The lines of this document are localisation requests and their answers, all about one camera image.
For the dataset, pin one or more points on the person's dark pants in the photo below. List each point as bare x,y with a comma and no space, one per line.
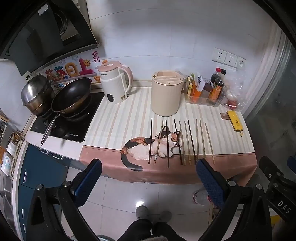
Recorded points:
143,231

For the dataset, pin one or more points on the clear plastic condiment tray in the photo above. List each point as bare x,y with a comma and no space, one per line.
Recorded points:
203,100

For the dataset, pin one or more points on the yellow green seasoning bottle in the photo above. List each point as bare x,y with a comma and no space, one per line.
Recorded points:
190,87

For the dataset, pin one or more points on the blue kitchen cabinet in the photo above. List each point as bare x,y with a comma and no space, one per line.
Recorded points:
39,171

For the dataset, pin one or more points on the pink and white electric kettle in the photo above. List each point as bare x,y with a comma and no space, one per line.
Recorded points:
113,83

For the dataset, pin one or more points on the row of light bamboo chopsticks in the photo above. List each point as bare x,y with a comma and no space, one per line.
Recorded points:
182,143

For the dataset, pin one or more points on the colourful wall stickers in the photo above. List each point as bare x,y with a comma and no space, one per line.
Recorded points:
70,69

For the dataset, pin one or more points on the white wall socket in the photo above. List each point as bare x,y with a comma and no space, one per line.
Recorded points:
241,62
230,59
218,55

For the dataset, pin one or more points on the person's grey slipper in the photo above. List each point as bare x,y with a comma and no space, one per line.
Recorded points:
142,212
163,215

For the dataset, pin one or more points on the dark cap sauce bottle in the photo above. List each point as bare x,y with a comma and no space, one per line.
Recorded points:
223,73

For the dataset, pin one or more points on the black glass cooktop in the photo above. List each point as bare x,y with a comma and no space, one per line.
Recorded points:
76,132

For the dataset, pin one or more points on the cat printed striped tablecloth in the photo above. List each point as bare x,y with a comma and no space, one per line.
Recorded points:
129,115

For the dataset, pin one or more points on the steel pot with lid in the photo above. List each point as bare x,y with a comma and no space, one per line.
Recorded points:
34,92

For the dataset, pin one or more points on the red cap soy sauce bottle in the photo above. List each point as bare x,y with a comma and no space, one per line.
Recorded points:
215,75

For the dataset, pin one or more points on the beige utensil holder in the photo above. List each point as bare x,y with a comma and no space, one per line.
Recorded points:
165,97

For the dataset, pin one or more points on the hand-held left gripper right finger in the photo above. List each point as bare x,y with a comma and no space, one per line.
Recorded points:
208,180

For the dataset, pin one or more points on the small brown card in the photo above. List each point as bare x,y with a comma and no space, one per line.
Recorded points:
223,115

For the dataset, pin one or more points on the yellow flat box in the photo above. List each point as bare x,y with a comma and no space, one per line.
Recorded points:
234,120

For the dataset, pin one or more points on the white blue label packet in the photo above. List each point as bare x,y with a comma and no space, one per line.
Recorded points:
200,81

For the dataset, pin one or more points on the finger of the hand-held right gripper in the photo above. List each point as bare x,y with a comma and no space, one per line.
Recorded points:
269,165
291,162

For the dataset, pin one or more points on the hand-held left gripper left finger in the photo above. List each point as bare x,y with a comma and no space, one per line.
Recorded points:
89,178

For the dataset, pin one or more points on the brown seasoning jar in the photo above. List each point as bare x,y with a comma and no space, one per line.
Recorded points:
206,91

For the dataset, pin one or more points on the black range hood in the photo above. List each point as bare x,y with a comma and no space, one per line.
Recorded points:
34,34

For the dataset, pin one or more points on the dark sauce bottle orange label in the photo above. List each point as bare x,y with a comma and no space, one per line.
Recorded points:
216,89

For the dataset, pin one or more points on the clear plastic bag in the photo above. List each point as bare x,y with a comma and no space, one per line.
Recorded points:
233,92

